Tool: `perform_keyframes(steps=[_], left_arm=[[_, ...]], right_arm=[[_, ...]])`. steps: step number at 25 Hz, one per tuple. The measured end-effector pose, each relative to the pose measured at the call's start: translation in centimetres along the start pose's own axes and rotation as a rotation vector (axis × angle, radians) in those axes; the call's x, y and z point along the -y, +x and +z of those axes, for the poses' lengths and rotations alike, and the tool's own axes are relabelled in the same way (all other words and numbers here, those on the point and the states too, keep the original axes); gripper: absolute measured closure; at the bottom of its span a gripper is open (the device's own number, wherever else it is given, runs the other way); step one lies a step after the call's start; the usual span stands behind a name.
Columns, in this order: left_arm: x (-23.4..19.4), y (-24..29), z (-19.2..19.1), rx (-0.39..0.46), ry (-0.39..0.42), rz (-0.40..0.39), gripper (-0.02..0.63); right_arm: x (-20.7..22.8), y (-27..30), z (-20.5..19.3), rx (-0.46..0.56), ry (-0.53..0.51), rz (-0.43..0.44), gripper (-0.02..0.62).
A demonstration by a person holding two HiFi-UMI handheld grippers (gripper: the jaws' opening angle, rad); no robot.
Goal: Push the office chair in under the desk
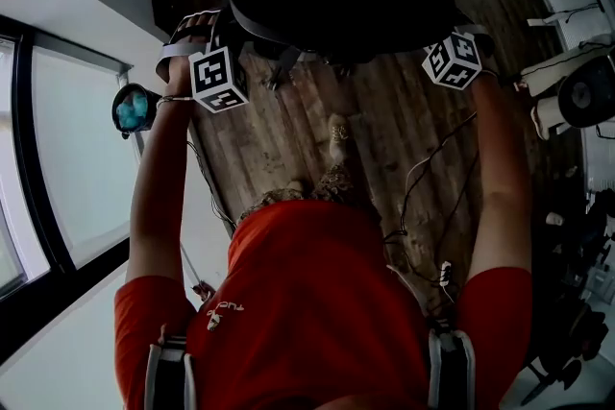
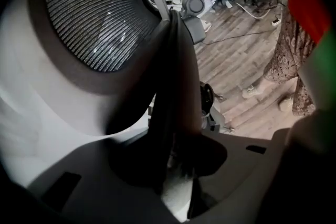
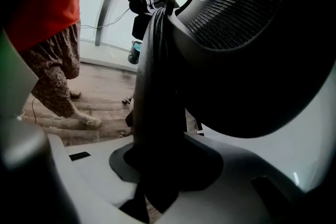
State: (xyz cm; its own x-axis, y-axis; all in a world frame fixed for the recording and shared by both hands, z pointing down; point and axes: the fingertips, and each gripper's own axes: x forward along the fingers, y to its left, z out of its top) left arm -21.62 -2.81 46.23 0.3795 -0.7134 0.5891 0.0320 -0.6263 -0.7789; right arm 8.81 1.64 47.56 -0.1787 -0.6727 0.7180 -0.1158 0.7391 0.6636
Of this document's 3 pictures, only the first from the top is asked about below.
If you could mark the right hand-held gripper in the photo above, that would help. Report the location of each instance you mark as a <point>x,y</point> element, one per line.
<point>451,62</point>

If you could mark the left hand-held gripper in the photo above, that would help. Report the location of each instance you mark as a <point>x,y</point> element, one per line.
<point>218,79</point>

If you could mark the black office chair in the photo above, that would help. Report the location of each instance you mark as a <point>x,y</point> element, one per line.
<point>327,0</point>

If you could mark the person's left forearm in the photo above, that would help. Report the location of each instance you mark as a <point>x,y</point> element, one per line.
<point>158,187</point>

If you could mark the person's right forearm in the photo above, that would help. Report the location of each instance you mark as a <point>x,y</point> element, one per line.
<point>499,177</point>

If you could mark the person's left hand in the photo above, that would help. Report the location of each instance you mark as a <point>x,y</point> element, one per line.
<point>180,79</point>

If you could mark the black bin with blue bag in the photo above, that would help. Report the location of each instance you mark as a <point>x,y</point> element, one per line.
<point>132,110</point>

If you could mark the person's left shoe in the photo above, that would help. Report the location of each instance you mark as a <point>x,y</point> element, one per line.
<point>298,185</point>

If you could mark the person's shoe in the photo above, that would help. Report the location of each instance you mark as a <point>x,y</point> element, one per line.
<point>339,134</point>
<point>298,185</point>

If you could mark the person's right shoe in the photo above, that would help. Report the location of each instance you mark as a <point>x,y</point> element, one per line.
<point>339,134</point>

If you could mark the black round device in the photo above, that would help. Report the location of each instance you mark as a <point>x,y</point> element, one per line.
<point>588,93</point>

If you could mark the person's patterned trousers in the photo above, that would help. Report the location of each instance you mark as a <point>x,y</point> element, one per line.
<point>331,185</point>

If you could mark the black framed window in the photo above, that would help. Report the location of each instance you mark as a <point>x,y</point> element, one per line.
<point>57,158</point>

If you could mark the small white cup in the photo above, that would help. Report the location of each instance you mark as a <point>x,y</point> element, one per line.
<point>554,219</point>

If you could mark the person's red shirt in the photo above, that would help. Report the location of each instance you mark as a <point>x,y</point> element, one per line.
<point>312,317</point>

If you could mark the black equipment stand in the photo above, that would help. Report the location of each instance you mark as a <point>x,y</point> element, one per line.
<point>562,350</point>

